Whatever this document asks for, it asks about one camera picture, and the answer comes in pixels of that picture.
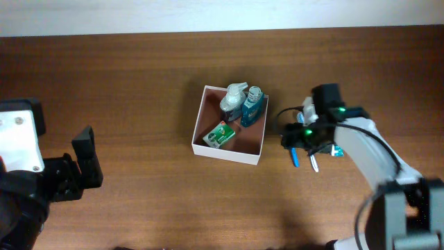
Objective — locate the clear pump soap bottle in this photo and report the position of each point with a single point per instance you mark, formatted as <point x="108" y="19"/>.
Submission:
<point x="232" y="102"/>

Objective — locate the green Dettol soap box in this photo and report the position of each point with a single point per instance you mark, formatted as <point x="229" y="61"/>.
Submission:
<point x="219" y="135"/>

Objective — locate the blue disposable razor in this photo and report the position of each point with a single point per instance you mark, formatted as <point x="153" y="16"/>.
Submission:
<point x="294" y="157"/>

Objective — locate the blue Listerine mouthwash bottle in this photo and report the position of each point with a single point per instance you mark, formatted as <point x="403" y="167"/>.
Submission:
<point x="252" y="107"/>

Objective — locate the blue white toothbrush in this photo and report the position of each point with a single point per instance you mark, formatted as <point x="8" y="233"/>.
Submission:
<point x="314" y="164"/>

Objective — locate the green white toothpaste tube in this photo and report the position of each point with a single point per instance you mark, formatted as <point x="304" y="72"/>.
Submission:
<point x="336" y="151"/>

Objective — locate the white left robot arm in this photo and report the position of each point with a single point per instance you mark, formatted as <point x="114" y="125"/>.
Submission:
<point x="26" y="196"/>

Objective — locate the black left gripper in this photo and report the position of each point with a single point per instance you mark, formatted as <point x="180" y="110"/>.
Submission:
<point x="66" y="178"/>

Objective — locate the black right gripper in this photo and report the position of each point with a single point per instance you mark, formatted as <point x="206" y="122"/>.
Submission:
<point x="293" y="139"/>

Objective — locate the white box pink inside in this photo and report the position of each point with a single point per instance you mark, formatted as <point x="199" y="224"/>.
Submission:
<point x="244" y="147"/>

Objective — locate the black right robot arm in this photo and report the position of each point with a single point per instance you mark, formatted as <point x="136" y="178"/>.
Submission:
<point x="405" y="209"/>

